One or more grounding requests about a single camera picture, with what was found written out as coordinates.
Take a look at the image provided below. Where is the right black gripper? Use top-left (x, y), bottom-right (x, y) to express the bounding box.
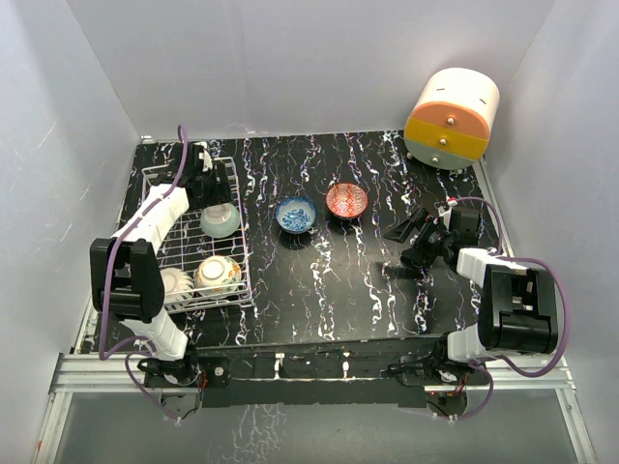
top-left (384, 207), bottom-right (454, 267)

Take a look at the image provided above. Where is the mint green bowl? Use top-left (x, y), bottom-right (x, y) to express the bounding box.
top-left (200, 203), bottom-right (241, 239)

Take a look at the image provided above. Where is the blue patterned bowl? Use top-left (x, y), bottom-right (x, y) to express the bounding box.
top-left (275, 196), bottom-right (317, 235)

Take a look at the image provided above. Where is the white floral bowl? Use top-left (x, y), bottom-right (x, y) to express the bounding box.
top-left (194, 255), bottom-right (242, 300)

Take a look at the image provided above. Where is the white bowl orange rim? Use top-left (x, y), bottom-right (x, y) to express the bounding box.
top-left (161, 268), bottom-right (194, 305)

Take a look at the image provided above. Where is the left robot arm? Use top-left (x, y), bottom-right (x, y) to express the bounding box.
top-left (89, 141), bottom-right (230, 386)

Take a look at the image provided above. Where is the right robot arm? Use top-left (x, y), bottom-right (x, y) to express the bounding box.
top-left (384, 203), bottom-right (565, 384)

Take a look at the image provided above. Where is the red patterned bowl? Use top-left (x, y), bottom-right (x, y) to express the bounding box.
top-left (326, 183), bottom-right (368, 219)

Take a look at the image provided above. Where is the round pastel drawer cabinet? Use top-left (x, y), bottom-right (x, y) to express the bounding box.
top-left (403, 68), bottom-right (500, 171)

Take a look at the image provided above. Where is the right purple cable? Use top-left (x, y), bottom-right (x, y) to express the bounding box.
top-left (452, 195), bottom-right (575, 421)

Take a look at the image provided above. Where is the aluminium frame rail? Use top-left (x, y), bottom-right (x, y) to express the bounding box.
top-left (33, 159), bottom-right (599, 464)

